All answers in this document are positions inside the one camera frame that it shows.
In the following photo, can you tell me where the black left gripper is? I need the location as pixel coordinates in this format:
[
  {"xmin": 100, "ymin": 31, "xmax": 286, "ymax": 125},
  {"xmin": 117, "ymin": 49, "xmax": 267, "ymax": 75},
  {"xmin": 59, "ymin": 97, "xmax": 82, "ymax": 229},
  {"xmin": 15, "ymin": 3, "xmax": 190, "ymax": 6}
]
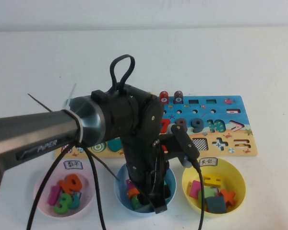
[{"xmin": 126, "ymin": 155, "xmax": 171, "ymax": 214}]

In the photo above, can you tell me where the blue plastic bowl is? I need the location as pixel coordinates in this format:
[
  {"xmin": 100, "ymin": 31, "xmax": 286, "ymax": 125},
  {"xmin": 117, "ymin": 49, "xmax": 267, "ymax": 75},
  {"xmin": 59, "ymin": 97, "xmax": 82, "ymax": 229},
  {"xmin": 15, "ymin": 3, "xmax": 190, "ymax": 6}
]
[{"xmin": 114, "ymin": 164, "xmax": 177, "ymax": 218}]

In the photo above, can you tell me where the pink plastic bowl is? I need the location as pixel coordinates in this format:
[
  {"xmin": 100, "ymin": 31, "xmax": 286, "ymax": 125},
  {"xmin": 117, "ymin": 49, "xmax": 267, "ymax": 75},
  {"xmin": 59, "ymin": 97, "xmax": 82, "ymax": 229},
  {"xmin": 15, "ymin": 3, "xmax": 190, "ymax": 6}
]
[{"xmin": 33, "ymin": 160, "xmax": 97, "ymax": 218}]

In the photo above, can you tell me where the paper label on yellow bowl rim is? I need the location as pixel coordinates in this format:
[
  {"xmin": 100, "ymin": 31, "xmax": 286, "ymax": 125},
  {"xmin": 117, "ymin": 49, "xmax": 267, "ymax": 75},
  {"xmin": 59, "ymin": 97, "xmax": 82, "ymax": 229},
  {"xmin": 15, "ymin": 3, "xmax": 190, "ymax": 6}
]
[{"xmin": 199, "ymin": 157, "xmax": 218, "ymax": 166}]

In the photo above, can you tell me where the paper label on pink bowl rim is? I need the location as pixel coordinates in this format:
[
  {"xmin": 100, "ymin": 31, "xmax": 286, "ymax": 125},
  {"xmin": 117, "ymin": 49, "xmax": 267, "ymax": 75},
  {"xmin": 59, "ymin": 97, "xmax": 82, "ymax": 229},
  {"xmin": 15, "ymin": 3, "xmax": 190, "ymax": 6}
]
[{"xmin": 63, "ymin": 160, "xmax": 84, "ymax": 171}]

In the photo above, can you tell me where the yellow plastic bowl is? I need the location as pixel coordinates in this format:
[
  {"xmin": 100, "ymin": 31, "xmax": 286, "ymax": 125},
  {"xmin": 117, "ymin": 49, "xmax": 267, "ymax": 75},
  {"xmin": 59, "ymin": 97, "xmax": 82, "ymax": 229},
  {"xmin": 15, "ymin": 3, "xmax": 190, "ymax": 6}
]
[{"xmin": 181, "ymin": 157, "xmax": 247, "ymax": 218}]

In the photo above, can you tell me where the colourful wooden puzzle board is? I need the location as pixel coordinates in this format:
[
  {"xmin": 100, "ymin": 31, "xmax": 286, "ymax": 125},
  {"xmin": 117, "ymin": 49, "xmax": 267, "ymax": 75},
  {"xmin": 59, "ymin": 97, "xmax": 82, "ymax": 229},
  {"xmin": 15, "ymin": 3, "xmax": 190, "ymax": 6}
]
[{"xmin": 54, "ymin": 95, "xmax": 258, "ymax": 160}]

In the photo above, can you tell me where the green fish peg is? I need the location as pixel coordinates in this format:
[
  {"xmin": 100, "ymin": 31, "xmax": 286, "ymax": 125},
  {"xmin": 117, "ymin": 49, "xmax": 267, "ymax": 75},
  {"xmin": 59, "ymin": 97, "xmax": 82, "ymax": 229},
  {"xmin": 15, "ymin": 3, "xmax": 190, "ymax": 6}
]
[{"xmin": 132, "ymin": 196, "xmax": 142, "ymax": 211}]

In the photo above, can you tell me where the orange fish peg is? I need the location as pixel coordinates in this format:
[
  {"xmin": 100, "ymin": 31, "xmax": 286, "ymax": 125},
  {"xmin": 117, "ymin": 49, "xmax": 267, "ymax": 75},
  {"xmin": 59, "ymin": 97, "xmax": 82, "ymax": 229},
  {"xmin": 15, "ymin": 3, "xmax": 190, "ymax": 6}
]
[{"xmin": 127, "ymin": 188, "xmax": 140, "ymax": 199}]

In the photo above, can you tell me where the pink wooden rectangle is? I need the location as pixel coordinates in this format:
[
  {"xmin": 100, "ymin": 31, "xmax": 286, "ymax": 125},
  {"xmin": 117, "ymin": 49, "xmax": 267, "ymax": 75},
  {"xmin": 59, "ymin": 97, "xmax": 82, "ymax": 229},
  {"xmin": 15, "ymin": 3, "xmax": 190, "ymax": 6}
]
[{"xmin": 189, "ymin": 180, "xmax": 204, "ymax": 199}]

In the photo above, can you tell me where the green wooden circle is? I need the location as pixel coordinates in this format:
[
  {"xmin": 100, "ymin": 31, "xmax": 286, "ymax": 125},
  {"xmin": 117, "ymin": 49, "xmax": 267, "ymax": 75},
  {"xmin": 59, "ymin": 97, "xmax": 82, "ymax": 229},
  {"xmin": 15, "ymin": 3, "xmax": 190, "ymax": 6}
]
[{"xmin": 198, "ymin": 186, "xmax": 216, "ymax": 207}]

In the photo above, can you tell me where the dark blue wooden square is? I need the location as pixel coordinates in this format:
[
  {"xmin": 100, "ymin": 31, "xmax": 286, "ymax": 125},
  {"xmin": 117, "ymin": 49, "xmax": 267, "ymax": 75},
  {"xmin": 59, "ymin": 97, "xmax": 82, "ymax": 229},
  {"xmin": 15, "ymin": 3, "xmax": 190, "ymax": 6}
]
[{"xmin": 205, "ymin": 195, "xmax": 228, "ymax": 214}]

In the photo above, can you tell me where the yellow wooden equals sign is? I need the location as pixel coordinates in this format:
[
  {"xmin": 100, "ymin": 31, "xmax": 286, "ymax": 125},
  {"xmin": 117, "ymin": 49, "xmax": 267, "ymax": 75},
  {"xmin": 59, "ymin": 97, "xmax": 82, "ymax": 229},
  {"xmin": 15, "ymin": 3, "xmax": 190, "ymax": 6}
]
[{"xmin": 204, "ymin": 174, "xmax": 224, "ymax": 188}]

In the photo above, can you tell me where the teal wooden heart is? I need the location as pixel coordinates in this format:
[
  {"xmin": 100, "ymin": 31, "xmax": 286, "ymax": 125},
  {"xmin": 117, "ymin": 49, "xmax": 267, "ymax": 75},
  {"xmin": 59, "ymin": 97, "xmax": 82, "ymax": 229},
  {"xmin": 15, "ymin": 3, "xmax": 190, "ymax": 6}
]
[{"xmin": 107, "ymin": 138, "xmax": 122, "ymax": 153}]

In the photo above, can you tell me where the blue wooden number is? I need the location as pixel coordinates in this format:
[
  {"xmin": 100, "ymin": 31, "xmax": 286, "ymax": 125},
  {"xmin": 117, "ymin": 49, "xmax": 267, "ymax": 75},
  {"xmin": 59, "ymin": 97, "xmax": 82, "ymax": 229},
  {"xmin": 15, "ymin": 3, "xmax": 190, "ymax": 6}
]
[{"xmin": 68, "ymin": 193, "xmax": 81, "ymax": 209}]

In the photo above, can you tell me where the orange wooden plus sign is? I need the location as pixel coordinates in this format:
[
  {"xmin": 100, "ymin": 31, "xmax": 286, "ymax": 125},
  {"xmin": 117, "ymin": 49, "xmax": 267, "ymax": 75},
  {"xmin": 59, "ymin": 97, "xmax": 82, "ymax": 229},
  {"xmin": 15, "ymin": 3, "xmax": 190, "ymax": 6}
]
[{"xmin": 219, "ymin": 189, "xmax": 237, "ymax": 207}]

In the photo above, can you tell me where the red wooden number seven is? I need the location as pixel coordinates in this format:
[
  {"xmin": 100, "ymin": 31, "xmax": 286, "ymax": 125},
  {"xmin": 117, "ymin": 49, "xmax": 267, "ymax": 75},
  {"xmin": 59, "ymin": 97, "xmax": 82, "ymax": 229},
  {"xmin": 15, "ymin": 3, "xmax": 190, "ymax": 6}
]
[{"xmin": 160, "ymin": 119, "xmax": 171, "ymax": 134}]

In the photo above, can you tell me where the orange wooden number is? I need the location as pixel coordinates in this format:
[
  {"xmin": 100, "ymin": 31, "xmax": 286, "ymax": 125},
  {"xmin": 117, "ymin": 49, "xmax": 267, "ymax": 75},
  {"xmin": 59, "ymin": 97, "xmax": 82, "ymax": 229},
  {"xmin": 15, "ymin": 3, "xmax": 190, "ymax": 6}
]
[{"xmin": 58, "ymin": 174, "xmax": 83, "ymax": 195}]

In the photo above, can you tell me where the brown wooden number eight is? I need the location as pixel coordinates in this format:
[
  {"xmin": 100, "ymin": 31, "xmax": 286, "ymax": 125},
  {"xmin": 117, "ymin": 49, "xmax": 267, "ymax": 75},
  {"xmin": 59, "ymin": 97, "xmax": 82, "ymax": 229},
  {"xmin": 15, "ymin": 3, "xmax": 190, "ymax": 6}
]
[{"xmin": 176, "ymin": 118, "xmax": 188, "ymax": 132}]

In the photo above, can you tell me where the slate blue wooden number nine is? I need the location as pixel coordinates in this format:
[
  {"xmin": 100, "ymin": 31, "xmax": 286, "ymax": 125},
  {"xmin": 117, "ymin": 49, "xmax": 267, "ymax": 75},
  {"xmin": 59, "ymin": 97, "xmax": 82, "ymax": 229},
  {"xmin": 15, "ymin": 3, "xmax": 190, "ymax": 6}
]
[{"xmin": 191, "ymin": 119, "xmax": 204, "ymax": 134}]

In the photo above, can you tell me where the green wooden number three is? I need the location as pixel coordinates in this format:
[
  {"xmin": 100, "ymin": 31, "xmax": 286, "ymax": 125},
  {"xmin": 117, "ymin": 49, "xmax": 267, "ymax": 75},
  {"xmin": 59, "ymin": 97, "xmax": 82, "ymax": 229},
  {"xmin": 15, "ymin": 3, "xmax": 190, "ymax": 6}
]
[{"xmin": 53, "ymin": 193, "xmax": 73, "ymax": 214}]

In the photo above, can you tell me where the pink wooden number one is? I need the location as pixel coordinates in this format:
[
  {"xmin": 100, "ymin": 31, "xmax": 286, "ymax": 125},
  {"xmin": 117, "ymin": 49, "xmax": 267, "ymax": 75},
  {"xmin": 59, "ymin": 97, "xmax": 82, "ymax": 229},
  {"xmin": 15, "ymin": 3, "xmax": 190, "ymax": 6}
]
[{"xmin": 47, "ymin": 185, "xmax": 61, "ymax": 206}]

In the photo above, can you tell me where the red number seven fish peg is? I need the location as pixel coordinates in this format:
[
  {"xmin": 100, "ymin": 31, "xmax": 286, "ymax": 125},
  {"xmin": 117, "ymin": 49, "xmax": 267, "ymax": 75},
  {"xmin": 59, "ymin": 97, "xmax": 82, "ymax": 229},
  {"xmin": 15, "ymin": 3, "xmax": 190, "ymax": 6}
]
[{"xmin": 159, "ymin": 91, "xmax": 169, "ymax": 105}]

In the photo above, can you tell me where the white zip tie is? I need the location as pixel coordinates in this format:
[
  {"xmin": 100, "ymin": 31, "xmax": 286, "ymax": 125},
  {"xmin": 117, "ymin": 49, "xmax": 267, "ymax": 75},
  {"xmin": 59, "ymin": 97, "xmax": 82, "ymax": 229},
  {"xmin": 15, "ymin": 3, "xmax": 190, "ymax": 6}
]
[{"xmin": 61, "ymin": 82, "xmax": 85, "ymax": 144}]

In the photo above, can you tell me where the brown number eight fish peg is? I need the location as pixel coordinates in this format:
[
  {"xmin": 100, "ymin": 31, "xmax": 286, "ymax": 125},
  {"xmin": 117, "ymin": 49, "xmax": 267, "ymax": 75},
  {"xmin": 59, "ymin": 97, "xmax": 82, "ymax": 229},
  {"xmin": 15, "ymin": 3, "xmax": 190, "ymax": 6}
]
[{"xmin": 173, "ymin": 91, "xmax": 184, "ymax": 104}]

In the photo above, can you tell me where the black camera cable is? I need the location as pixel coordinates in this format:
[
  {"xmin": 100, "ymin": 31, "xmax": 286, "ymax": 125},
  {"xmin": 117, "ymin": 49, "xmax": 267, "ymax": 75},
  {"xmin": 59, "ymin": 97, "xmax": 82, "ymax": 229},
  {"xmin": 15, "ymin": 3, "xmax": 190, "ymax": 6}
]
[{"xmin": 189, "ymin": 157, "xmax": 205, "ymax": 230}]

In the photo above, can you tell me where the hanging black cable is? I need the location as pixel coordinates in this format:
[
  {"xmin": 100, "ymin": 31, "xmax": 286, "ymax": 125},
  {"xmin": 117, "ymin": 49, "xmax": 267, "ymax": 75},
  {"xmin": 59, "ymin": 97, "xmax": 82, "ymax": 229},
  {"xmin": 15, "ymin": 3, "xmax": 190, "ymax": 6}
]
[
  {"xmin": 81, "ymin": 143, "xmax": 107, "ymax": 230},
  {"xmin": 25, "ymin": 142, "xmax": 79, "ymax": 230}
]

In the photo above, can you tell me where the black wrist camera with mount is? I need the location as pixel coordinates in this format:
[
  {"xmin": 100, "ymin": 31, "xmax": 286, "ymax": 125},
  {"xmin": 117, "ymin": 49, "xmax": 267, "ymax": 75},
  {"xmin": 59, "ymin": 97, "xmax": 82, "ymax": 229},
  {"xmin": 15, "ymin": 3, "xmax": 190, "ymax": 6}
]
[{"xmin": 158, "ymin": 124, "xmax": 199, "ymax": 168}]

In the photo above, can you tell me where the looped black cable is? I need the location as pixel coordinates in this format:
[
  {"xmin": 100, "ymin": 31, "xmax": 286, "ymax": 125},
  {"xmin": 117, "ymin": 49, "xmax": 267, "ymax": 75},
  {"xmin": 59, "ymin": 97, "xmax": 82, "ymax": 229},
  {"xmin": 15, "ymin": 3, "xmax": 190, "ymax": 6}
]
[{"xmin": 109, "ymin": 54, "xmax": 136, "ymax": 95}]

